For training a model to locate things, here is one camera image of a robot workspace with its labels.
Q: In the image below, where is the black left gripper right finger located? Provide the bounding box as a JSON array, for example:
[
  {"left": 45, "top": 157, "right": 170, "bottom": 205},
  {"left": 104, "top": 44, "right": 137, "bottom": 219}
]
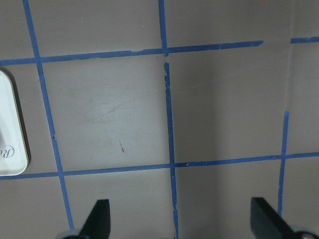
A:
[{"left": 250, "top": 197, "right": 296, "bottom": 239}]

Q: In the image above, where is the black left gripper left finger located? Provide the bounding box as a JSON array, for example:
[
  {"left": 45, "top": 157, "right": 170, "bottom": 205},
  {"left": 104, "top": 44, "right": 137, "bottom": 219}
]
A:
[{"left": 78, "top": 199, "right": 111, "bottom": 239}]

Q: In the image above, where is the white plastic tray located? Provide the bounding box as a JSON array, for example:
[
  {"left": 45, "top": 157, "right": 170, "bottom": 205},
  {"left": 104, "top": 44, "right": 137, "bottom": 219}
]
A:
[{"left": 0, "top": 71, "right": 28, "bottom": 176}]

